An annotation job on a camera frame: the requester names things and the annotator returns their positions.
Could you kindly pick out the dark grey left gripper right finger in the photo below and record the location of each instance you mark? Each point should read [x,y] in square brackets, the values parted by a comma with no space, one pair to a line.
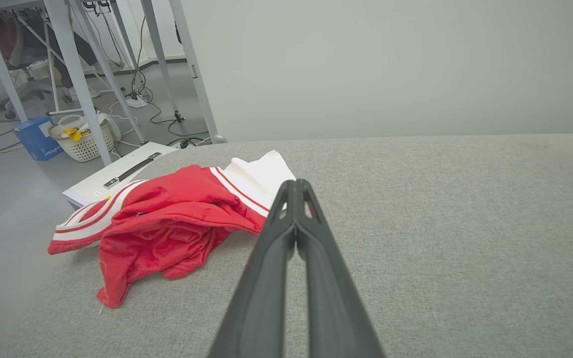
[334,298]

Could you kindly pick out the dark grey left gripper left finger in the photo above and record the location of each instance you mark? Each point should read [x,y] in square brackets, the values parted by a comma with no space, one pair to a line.
[261,288]

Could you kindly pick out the red white sleeved T-shirt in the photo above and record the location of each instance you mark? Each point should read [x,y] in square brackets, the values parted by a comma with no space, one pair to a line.
[177,223]

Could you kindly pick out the grey fabric sofa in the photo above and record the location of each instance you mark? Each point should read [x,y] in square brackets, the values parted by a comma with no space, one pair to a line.
[465,248]

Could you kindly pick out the white metal equipment case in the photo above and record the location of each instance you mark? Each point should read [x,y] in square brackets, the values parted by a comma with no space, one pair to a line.
[117,166]

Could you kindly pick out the white plastic laundry basket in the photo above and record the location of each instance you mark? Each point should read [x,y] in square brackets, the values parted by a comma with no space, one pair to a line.
[75,149]

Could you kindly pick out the yellow cloth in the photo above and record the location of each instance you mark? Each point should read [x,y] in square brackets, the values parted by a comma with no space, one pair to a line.
[72,134]

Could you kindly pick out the blue cardboard box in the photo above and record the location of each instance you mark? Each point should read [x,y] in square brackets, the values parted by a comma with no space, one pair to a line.
[38,141]

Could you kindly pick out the black office chair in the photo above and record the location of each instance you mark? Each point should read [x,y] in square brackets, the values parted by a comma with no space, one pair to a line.
[28,49]

